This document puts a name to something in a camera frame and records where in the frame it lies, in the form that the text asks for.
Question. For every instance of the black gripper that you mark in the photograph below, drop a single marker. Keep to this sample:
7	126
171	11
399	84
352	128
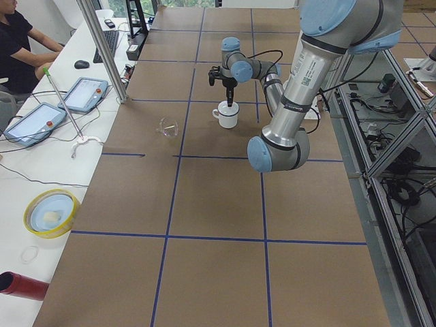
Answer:
227	82

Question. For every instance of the white enamel cup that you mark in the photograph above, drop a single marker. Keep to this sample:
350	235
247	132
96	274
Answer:
226	115

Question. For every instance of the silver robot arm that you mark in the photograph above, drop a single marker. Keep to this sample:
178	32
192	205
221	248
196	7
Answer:
330	29

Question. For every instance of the clear plastic funnel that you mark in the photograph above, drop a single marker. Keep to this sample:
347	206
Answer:
168	127

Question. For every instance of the black computer box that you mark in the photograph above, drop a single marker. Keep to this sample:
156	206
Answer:
135	47

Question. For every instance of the far teach pendant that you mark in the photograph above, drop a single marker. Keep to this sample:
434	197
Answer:
85	94

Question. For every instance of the teach pendant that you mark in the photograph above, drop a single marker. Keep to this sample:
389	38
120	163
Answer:
85	94
36	125

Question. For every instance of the brown cardboard mat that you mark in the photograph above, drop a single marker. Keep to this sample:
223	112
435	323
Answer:
183	231

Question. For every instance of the black computer mouse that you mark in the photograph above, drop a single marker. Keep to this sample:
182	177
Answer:
81	64

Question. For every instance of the green tipped metal rod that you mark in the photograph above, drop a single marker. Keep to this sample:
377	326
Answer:
57	91

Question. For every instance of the near teach pendant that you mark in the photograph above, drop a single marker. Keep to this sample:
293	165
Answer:
36	125

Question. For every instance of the seated person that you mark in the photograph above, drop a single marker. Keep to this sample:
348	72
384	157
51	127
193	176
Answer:
19	65

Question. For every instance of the yellow tape roll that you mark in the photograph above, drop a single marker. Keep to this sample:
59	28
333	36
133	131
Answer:
51	214

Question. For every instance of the red bottle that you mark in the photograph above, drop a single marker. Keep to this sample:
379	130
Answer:
14	284

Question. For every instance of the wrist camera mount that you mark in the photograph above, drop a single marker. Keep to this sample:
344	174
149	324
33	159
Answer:
214	74

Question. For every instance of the aluminium frame post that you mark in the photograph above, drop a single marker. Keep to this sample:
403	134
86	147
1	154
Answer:
97	34

